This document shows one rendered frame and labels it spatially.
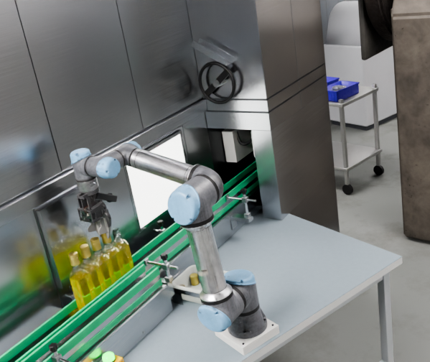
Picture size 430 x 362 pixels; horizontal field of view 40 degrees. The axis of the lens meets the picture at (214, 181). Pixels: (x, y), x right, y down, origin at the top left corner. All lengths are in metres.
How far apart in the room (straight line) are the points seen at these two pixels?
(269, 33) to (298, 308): 1.28
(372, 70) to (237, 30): 3.73
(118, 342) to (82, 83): 1.01
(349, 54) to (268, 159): 3.56
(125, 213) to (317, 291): 0.88
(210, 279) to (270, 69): 1.24
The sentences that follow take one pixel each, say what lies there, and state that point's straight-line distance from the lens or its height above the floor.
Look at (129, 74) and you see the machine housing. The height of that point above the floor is 1.66.
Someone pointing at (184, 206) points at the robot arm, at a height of 1.38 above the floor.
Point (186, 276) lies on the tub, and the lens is 2.57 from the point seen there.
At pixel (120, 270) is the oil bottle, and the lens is 2.39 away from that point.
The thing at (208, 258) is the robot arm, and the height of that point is 1.18.
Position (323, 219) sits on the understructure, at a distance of 3.55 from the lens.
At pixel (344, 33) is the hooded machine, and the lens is 6.44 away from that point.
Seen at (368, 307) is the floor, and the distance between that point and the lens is 3.67.
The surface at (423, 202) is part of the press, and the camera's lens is 4.14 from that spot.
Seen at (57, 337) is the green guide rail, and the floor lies 0.95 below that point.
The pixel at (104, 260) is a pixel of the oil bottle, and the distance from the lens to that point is 2.31.
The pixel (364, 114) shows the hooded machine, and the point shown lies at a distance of 6.44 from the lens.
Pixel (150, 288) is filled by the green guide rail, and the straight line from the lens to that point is 2.38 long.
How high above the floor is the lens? 2.13
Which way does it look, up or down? 22 degrees down
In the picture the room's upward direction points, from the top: 10 degrees counter-clockwise
